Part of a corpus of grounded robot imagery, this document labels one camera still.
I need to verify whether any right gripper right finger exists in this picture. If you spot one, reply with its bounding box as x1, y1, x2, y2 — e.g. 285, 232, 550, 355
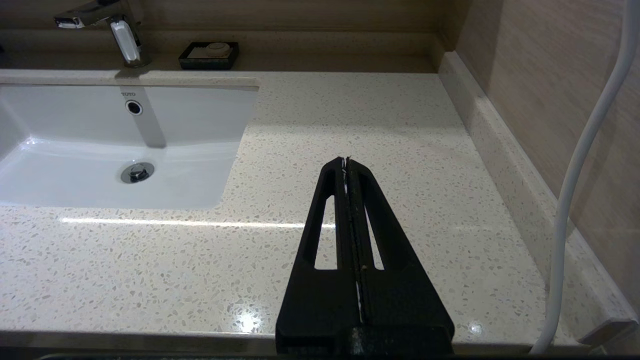
346, 158, 455, 354

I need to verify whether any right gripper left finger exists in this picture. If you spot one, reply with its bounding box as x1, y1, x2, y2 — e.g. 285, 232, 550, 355
275, 157, 363, 354

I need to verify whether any chrome sink drain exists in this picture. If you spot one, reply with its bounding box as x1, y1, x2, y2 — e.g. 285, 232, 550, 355
120, 161, 156, 184

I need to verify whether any black soap dish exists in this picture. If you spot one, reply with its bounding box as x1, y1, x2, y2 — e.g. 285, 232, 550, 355
178, 41, 240, 71

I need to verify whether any white sink basin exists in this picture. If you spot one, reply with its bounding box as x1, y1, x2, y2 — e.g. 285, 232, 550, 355
0, 82, 260, 210

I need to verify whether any chrome faucet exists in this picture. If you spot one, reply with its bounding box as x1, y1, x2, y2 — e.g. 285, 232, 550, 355
54, 0, 153, 69

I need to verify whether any white cable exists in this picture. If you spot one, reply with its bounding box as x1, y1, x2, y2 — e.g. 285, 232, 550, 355
529, 0, 640, 356

